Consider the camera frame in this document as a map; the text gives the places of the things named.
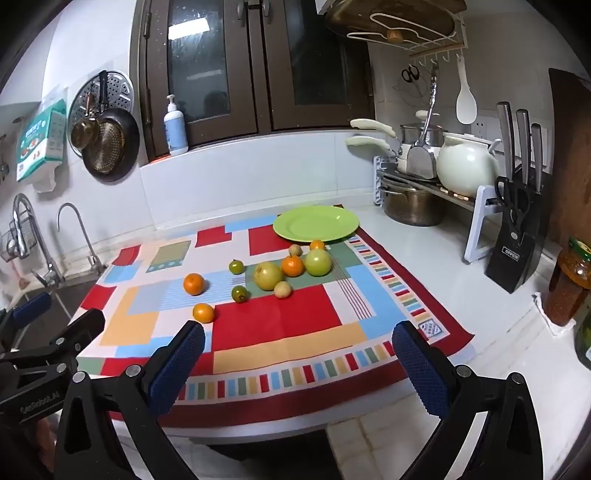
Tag blue white pump bottle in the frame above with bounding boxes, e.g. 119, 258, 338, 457
164, 95, 189, 156

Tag perforated steel steamer plate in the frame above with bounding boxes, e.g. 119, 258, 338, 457
68, 71, 134, 139

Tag cream saucepan with glass lid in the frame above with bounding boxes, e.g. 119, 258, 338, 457
349, 111, 446, 149

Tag stainless steel pot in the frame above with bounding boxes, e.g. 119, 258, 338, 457
381, 182, 446, 227

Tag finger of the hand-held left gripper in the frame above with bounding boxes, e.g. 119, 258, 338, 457
0, 308, 106, 409
0, 292, 52, 354

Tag steel spatula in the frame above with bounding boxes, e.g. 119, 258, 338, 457
406, 65, 439, 180

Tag black frying pan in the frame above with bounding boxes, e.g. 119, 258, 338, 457
79, 71, 140, 184

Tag large yellow-green pear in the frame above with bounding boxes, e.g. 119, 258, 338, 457
304, 248, 332, 277

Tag colourful patchwork tablecloth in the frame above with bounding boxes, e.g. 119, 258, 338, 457
78, 204, 476, 430

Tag white wall socket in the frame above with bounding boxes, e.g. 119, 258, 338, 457
475, 117, 502, 139

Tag chrome sink faucet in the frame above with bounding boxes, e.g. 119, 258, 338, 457
13, 194, 65, 289

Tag glass jar with green lid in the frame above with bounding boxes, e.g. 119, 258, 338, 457
541, 237, 591, 326

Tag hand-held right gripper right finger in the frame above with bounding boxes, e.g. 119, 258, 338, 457
392, 320, 544, 480

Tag brass mesh strainer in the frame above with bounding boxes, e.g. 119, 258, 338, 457
84, 121, 126, 174

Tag steel handled knife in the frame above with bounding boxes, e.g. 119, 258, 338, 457
496, 102, 516, 180
516, 109, 532, 184
531, 123, 545, 192

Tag small brass ladle pot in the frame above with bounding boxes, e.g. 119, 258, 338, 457
70, 117, 99, 149

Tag dark wooden cutting board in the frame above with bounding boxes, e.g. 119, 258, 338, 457
549, 68, 591, 250

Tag hanging wire trivet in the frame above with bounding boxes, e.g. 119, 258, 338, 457
392, 69, 435, 101

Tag black kitchen scissors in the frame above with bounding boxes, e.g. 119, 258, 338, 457
495, 175, 532, 223

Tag wooden bead trivet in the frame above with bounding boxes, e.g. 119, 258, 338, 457
441, 185, 476, 202

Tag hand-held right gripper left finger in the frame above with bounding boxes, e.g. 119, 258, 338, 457
54, 319, 206, 480

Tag black knife block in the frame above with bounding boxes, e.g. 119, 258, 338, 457
485, 178, 543, 294

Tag teal white wall box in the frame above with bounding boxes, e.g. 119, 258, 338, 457
16, 99, 68, 183

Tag green glass bottle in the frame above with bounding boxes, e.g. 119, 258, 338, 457
575, 305, 591, 361

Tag white steel dish rack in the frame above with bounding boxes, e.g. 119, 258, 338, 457
373, 156, 505, 264

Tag white ceramic pot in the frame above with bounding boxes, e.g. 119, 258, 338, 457
436, 134, 502, 198

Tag white wire wall rack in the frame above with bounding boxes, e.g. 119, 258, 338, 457
346, 13, 468, 64

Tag wire sink caddy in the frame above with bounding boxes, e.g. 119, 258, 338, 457
0, 226, 40, 264

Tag white rice paddle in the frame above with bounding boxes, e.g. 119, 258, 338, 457
456, 54, 478, 125

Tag dark brown window frame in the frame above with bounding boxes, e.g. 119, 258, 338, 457
139, 0, 376, 162

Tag green apple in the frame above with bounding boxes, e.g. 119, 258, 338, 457
253, 261, 284, 291

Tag green plate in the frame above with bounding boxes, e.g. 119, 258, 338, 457
273, 206, 360, 243

